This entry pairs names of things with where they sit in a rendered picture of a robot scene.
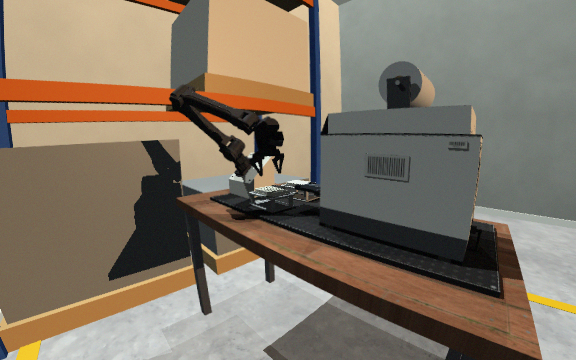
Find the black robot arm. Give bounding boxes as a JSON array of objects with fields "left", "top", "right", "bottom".
[{"left": 169, "top": 84, "right": 284, "bottom": 176}]

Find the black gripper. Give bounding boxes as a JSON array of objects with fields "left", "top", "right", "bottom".
[{"left": 249, "top": 149, "right": 284, "bottom": 176}]

